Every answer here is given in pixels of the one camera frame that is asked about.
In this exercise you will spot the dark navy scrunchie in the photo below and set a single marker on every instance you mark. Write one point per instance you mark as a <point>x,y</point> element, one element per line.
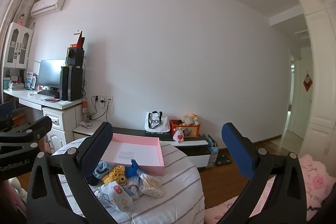
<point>92,180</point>

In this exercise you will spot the black computer tower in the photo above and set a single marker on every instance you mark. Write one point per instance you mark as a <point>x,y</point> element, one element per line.
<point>70,83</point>

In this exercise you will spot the white glass door cabinet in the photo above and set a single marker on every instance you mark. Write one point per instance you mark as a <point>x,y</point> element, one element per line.
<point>17,46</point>

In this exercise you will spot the white plush sheep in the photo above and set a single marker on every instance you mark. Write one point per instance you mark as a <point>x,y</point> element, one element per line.
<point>190,120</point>

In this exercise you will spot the wall power sockets with cables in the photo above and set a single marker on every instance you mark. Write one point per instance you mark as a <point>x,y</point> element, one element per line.
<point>103,106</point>

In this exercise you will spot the light blue fleece hat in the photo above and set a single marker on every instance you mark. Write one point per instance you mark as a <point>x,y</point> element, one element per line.
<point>102,169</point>

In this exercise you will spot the red paper bag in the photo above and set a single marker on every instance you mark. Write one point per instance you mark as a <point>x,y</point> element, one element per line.
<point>77,40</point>

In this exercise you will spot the pink bedding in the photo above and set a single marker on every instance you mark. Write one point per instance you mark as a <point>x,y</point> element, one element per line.
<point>318,185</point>

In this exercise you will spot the red toy storage box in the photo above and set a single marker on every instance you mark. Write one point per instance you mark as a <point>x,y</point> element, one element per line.
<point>189,131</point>

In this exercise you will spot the black box on tower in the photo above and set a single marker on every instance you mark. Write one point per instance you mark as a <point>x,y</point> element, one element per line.
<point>75,57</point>

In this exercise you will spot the computer monitor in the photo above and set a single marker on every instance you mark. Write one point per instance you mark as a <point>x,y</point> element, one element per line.
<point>49,73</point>

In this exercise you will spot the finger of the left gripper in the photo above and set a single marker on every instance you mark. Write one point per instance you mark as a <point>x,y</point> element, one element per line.
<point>33,133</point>

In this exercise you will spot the low black white tv stand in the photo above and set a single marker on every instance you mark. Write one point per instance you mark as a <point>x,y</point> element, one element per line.
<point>195,148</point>

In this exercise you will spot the stack of books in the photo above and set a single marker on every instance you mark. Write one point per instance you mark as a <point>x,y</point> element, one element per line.
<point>12,85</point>

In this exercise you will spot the pink plush toy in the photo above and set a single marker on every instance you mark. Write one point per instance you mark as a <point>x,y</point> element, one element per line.
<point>178,135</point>

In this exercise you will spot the blue packages beside stand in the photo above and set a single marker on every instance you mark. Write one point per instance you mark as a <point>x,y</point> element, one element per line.
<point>214,150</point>

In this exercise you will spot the pink shallow box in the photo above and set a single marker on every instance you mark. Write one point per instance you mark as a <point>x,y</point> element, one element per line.
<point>146,151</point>

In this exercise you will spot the white desk with drawers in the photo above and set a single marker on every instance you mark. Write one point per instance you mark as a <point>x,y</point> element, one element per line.
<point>65,115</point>

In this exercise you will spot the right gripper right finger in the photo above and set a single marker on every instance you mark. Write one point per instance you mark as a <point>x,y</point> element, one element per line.
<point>275,192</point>

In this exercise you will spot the yellow crocheted toy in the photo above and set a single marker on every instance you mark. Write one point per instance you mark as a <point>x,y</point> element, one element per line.
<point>117,174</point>

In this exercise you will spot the cartoon print baby cloth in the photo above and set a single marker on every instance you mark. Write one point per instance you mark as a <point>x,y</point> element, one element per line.
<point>114,196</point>

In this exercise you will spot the small doll on cabinet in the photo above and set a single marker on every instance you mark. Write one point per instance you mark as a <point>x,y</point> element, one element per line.
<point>21,20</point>

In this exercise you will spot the white tote bag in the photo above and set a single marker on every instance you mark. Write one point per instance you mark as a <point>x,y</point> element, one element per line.
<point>157,122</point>

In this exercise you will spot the bag of cotton swabs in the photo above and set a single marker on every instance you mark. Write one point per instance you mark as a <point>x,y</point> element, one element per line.
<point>150,185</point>

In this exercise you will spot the royal blue knitted item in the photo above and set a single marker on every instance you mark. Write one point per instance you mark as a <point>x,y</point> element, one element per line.
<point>132,171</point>

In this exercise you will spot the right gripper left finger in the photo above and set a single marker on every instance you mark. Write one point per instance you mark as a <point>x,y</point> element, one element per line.
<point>46,200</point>

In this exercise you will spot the red door decoration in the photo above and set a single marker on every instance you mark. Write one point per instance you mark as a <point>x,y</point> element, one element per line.
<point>307,83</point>

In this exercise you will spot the white air conditioner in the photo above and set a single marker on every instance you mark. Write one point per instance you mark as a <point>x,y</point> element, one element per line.
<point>44,7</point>

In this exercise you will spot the black keyboard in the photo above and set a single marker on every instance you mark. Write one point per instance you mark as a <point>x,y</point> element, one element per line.
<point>52,93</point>

